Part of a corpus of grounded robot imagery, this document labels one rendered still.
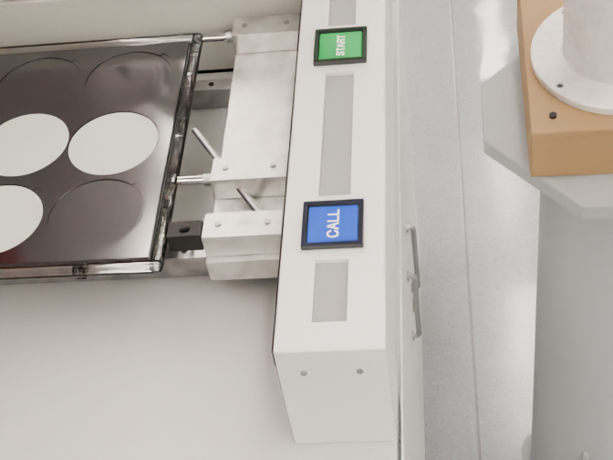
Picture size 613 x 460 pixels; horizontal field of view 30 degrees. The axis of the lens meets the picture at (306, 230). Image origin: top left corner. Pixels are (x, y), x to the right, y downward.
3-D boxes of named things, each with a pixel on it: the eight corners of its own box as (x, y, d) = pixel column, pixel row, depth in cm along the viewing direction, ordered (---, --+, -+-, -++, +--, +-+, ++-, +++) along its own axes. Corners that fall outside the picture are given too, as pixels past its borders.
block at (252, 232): (206, 256, 114) (200, 236, 112) (209, 232, 117) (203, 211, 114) (285, 253, 113) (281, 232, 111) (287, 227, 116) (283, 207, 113)
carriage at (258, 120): (211, 281, 116) (205, 263, 114) (241, 56, 141) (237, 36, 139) (288, 278, 115) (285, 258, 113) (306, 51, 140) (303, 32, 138)
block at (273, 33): (234, 54, 136) (231, 34, 134) (237, 36, 139) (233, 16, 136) (301, 49, 135) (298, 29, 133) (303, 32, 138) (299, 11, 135)
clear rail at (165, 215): (150, 277, 112) (147, 267, 111) (193, 39, 138) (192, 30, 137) (163, 276, 112) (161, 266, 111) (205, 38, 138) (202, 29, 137)
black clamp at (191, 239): (170, 252, 115) (164, 235, 113) (172, 235, 116) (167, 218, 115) (203, 250, 115) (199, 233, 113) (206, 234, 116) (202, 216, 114)
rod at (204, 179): (172, 190, 120) (170, 181, 119) (174, 181, 121) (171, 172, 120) (215, 188, 120) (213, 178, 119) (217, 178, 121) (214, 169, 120)
